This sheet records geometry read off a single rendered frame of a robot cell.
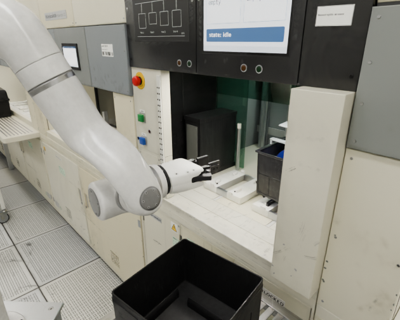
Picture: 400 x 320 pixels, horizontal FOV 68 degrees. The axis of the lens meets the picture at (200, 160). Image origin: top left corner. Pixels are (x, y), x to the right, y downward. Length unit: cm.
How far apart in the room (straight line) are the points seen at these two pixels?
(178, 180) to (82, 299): 159
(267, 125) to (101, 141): 143
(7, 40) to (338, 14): 61
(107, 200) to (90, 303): 156
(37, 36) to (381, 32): 61
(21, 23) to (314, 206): 68
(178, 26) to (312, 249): 76
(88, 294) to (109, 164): 169
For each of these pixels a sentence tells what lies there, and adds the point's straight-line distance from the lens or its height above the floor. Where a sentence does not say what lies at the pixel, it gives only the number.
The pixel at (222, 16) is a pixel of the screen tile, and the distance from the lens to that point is 90.
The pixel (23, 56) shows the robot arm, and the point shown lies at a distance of 60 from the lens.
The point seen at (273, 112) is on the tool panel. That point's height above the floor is 109.
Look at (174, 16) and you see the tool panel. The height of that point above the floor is 157.
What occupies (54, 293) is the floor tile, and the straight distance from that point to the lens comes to 229.
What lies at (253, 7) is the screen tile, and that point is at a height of 157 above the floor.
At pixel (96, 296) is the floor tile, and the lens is 217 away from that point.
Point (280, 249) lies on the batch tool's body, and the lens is 87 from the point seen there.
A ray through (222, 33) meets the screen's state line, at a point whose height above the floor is 152.
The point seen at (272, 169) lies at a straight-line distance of 111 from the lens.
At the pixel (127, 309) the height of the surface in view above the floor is 92.
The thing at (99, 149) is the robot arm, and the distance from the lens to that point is 57.
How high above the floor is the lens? 150
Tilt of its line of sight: 22 degrees down
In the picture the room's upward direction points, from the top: straight up
